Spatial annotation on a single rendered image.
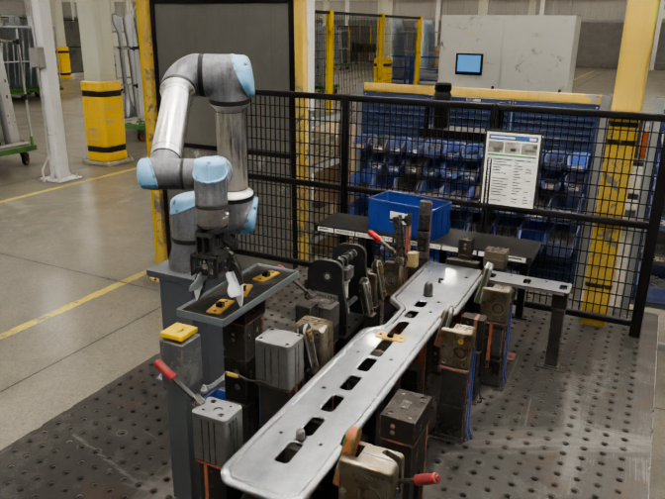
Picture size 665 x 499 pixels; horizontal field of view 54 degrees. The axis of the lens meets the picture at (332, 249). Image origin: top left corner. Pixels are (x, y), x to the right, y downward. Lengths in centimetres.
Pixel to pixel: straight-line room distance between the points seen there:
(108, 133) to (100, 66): 86
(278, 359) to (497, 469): 69
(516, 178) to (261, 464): 168
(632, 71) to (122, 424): 207
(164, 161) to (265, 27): 261
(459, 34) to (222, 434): 762
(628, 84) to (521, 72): 591
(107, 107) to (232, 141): 751
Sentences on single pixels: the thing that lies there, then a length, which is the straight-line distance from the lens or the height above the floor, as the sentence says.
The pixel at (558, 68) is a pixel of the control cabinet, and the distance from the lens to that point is 840.
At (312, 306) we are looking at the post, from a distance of 177.
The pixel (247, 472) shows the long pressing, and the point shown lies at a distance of 133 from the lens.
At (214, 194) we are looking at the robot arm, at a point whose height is 146.
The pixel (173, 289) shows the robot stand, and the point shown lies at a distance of 205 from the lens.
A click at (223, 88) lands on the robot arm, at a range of 185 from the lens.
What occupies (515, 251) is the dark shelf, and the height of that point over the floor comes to 103.
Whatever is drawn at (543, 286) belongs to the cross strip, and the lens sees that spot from 230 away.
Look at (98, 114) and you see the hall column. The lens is 940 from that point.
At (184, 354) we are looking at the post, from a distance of 151.
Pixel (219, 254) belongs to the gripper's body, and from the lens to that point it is 152.
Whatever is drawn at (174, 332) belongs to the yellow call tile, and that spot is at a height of 116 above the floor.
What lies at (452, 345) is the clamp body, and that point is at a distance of 182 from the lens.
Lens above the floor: 181
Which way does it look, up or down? 19 degrees down
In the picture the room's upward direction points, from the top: 1 degrees clockwise
